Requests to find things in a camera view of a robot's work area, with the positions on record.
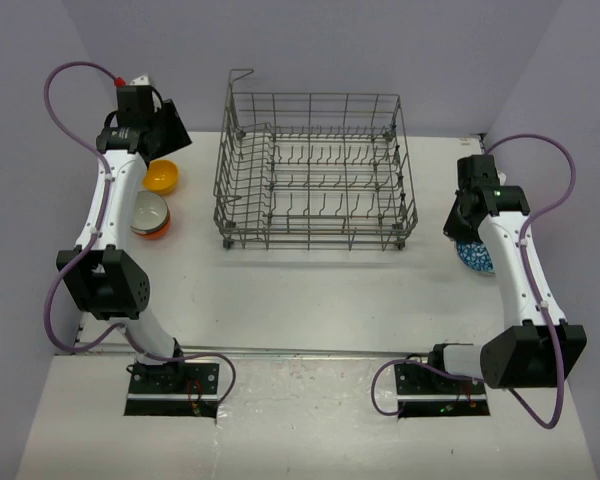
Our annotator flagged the grey wire dish rack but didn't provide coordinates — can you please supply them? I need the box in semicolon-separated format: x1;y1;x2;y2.
213;69;418;251

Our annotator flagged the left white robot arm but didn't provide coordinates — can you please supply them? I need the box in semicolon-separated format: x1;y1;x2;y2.
56;77;191;393

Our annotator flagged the yellow bowl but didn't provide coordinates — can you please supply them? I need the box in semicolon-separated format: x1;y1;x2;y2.
142;159;179;196

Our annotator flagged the teal white bowl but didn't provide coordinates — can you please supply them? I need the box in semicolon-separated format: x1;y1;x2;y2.
131;191;170;232

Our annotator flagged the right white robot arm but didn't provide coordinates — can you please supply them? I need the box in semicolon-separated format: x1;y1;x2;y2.
426;155;587;393

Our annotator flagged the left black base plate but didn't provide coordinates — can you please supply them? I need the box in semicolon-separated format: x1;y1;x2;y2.
126;362;219;400

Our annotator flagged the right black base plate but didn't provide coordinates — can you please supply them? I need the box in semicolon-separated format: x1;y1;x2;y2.
394;363;486;398

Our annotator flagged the purple cable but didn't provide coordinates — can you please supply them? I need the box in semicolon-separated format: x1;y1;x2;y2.
370;132;577;430
43;62;236;409

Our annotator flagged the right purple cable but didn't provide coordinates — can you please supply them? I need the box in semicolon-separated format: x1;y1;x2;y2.
370;132;577;430

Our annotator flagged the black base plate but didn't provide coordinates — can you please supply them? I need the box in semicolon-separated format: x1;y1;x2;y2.
394;363;486;398
126;362;219;400

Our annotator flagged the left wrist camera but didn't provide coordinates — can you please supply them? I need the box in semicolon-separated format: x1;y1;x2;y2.
130;74;154;87

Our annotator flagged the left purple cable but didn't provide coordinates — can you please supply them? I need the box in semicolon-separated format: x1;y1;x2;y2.
43;62;236;409

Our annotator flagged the orange white bowl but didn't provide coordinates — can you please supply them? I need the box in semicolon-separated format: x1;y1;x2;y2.
132;219;171;240

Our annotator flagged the red patterned white bowl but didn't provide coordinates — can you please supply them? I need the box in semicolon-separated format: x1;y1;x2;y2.
455;242;495;275

